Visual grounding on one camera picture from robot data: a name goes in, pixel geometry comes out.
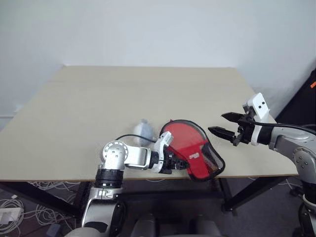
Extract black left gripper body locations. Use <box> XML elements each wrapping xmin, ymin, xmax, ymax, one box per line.
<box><xmin>162</xmin><ymin>150</ymin><xmax>180</xmax><ymax>175</ymax></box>

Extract grey rounded shape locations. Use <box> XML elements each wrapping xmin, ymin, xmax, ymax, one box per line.
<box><xmin>191</xmin><ymin>216</ymin><xmax>223</xmax><ymax>237</ymax></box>
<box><xmin>130</xmin><ymin>214</ymin><xmax>161</xmax><ymax>237</ymax></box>

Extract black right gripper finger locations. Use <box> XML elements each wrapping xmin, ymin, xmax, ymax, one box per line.
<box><xmin>207</xmin><ymin>126</ymin><xmax>236</xmax><ymax>143</ymax></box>
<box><xmin>221</xmin><ymin>112</ymin><xmax>246</xmax><ymax>124</ymax></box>

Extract white power strip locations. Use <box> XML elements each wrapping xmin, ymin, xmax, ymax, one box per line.
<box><xmin>0</xmin><ymin>207</ymin><xmax>22</xmax><ymax>226</ymax></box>

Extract white floor cable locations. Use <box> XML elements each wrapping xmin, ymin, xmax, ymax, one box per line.
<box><xmin>285</xmin><ymin>178</ymin><xmax>302</xmax><ymax>196</ymax></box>

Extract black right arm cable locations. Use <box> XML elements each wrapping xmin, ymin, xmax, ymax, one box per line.
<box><xmin>252</xmin><ymin>120</ymin><xmax>316</xmax><ymax>135</ymax></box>

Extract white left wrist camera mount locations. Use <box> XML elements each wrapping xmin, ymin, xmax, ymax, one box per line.
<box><xmin>151</xmin><ymin>131</ymin><xmax>173</xmax><ymax>174</ymax></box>

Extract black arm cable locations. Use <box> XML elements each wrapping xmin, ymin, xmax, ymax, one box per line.
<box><xmin>252</xmin><ymin>120</ymin><xmax>316</xmax><ymax>135</ymax></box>
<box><xmin>115</xmin><ymin>134</ymin><xmax>157</xmax><ymax>144</ymax></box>

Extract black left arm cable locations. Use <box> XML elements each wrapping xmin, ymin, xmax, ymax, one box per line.
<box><xmin>115</xmin><ymin>134</ymin><xmax>157</xmax><ymax>144</ymax></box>

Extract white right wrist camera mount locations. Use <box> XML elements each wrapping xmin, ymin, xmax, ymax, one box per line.
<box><xmin>242</xmin><ymin>92</ymin><xmax>271</xmax><ymax>146</ymax></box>

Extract dark blue floor box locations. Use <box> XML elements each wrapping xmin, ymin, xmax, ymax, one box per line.
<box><xmin>46</xmin><ymin>224</ymin><xmax>62</xmax><ymax>237</ymax></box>

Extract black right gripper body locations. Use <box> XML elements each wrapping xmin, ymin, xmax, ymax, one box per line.
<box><xmin>232</xmin><ymin>108</ymin><xmax>256</xmax><ymax>147</ymax></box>

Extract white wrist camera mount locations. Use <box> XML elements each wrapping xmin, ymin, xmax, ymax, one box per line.
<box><xmin>151</xmin><ymin>131</ymin><xmax>173</xmax><ymax>174</ymax></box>
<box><xmin>242</xmin><ymin>92</ymin><xmax>271</xmax><ymax>146</ymax></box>

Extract black case with orange tag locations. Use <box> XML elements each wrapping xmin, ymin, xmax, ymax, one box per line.
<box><xmin>274</xmin><ymin>68</ymin><xmax>316</xmax><ymax>135</ymax></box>

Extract black metal table frame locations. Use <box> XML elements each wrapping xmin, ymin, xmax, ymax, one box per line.
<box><xmin>0</xmin><ymin>175</ymin><xmax>295</xmax><ymax>218</ymax></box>

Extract white tangled floor cables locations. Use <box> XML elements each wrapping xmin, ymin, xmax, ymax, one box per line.
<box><xmin>0</xmin><ymin>180</ymin><xmax>83</xmax><ymax>235</ymax></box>

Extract red black mesh paddle case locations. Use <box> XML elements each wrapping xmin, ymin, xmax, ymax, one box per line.
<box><xmin>160</xmin><ymin>119</ymin><xmax>226</xmax><ymax>184</ymax></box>

